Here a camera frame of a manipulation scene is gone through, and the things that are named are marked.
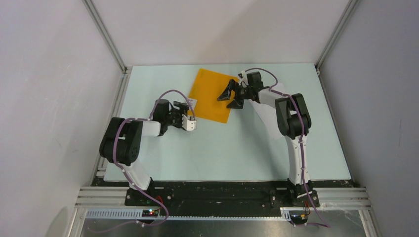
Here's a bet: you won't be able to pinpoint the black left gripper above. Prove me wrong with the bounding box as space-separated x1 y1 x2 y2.
164 101 189 129

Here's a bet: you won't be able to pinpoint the aluminium corner post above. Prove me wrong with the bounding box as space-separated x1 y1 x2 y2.
82 0 127 74
315 0 361 74

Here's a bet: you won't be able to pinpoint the white printed paper sheets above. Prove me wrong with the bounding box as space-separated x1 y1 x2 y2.
249 89 284 140

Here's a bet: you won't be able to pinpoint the right aluminium corner post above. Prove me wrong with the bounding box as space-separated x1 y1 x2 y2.
315 0 361 74

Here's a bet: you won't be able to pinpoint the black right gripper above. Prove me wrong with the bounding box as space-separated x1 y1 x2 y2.
216 79 252 110

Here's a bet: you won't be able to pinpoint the aluminium frame rail front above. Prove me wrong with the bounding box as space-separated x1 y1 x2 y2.
76 187 372 210

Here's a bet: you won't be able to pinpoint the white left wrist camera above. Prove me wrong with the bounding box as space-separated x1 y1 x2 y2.
181 115 197 131

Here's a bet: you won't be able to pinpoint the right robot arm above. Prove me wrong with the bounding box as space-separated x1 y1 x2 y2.
217 68 313 206

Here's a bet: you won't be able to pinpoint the right controller board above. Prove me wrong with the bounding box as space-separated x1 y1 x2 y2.
290 214 308 225

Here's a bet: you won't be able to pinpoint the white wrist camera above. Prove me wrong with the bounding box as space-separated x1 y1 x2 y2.
238 71 248 83
181 115 197 131

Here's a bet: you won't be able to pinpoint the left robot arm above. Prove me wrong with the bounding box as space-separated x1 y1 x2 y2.
99 99 197 205

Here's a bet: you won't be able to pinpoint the white slotted cable duct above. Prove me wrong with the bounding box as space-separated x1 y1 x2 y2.
85 208 291 221

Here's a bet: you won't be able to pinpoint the left controller board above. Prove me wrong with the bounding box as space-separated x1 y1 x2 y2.
141 209 160 218

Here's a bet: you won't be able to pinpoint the left aluminium corner post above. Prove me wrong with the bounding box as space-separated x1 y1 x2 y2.
82 0 127 74

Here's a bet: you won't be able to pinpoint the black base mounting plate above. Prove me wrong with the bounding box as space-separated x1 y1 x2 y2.
125 180 320 217

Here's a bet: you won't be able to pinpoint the yellow plastic folder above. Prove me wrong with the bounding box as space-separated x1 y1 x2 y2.
188 68 238 123

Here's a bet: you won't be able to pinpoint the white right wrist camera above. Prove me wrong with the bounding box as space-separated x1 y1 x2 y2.
238 71 248 83

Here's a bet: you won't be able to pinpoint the controller board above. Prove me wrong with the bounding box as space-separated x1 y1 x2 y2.
141 209 160 218
290 214 308 225

